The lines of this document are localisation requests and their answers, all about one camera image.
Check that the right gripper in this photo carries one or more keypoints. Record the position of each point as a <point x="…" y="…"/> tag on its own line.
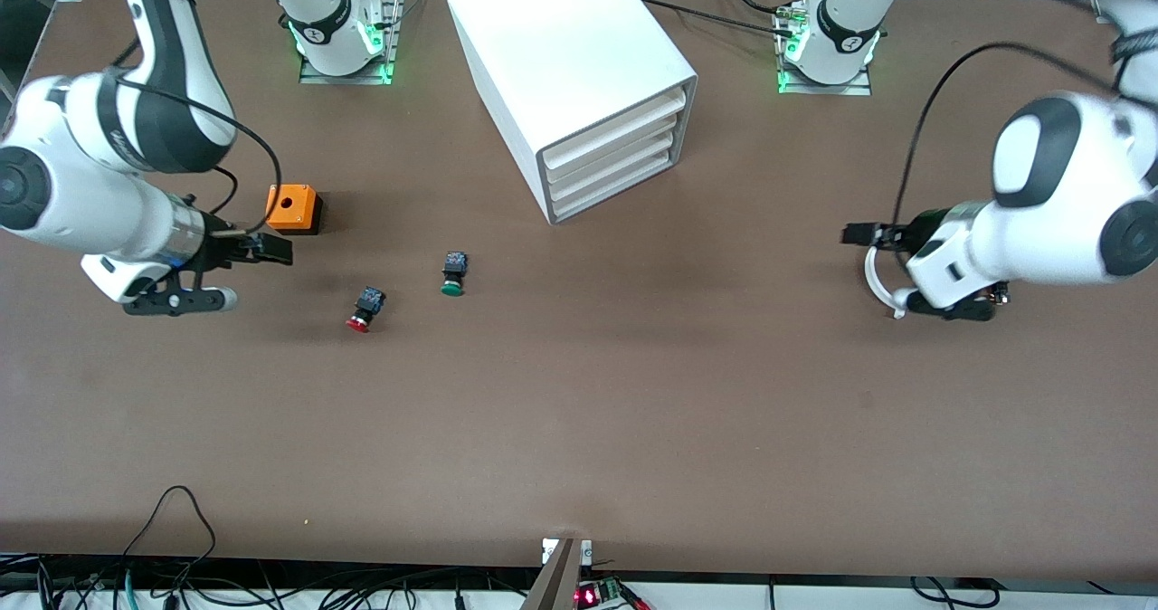
<point x="220" y="241"/>

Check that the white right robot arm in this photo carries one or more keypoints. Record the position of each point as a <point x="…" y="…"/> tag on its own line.
<point x="54" y="194"/>

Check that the green push button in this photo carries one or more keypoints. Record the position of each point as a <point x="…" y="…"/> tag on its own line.
<point x="453" y="275"/>

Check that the circuit board with red light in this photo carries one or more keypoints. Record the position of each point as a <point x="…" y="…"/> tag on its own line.
<point x="602" y="592"/>

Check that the black button part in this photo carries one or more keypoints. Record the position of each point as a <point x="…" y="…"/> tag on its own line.
<point x="1000" y="296"/>

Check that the orange button enclosure box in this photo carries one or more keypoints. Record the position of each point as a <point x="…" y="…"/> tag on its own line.
<point x="289" y="207"/>

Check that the red push button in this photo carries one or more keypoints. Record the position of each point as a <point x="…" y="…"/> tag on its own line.
<point x="365" y="311"/>

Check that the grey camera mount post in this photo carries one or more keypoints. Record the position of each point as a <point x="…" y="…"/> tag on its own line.
<point x="556" y="583"/>

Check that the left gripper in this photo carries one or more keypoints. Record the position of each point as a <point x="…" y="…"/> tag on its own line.
<point x="924" y="228"/>

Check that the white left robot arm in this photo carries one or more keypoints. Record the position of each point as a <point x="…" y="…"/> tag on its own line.
<point x="1067" y="194"/>

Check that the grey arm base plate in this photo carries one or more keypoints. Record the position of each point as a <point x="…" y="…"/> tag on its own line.
<point x="344" y="78"/>
<point x="823" y="90"/>

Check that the white curved plastic piece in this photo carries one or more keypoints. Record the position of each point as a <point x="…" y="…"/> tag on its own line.
<point x="869" y="275"/>

